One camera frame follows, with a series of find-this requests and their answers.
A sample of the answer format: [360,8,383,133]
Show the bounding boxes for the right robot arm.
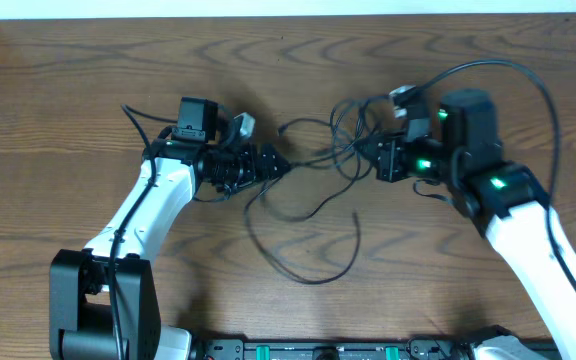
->
[361,86,576,359]

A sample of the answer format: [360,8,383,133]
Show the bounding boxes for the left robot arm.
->
[49,97,291,359]

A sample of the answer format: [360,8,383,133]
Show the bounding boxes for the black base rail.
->
[187,324,564,360]

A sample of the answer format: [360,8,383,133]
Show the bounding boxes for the black USB cable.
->
[192,94,394,286]

